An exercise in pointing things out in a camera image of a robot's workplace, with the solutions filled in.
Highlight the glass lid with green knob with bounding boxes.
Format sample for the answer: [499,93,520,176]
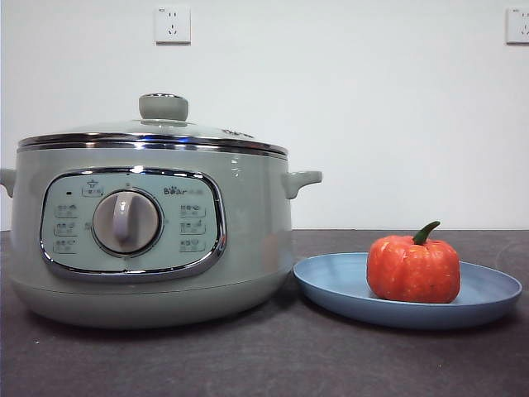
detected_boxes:
[17,93,288,153]

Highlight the orange pumpkin with green stem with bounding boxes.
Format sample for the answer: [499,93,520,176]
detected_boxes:
[366,220,462,304]

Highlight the pale green electric steamer pot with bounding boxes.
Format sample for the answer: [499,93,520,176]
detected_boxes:
[0,144,323,330]

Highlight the blue round plate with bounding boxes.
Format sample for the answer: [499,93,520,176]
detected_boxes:
[292,251,524,331]

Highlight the white wall socket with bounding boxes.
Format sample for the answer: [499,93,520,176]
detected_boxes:
[505,7,529,45]
[155,5,193,45]

